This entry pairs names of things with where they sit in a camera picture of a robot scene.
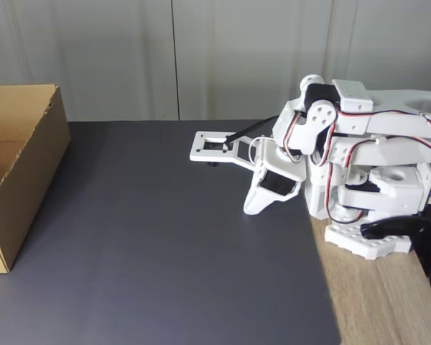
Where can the black table clamp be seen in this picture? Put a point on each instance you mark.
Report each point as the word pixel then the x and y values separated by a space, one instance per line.
pixel 398 226

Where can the brown cardboard box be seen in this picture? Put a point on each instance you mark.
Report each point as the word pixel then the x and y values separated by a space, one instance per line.
pixel 32 179

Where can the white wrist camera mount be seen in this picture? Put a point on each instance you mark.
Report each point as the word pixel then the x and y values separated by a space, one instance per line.
pixel 197 152

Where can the dark grey table mat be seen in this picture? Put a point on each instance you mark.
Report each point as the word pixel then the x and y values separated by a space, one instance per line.
pixel 147 269

